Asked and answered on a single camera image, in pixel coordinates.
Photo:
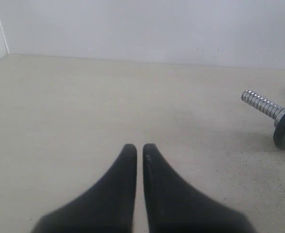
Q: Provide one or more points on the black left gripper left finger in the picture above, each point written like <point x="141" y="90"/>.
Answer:
<point x="107" y="207"/>

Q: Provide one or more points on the chrome threaded dumbbell bar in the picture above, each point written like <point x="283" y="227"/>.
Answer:
<point x="261" y="104"/>

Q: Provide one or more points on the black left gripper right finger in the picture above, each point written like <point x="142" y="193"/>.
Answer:
<point x="174" y="206"/>

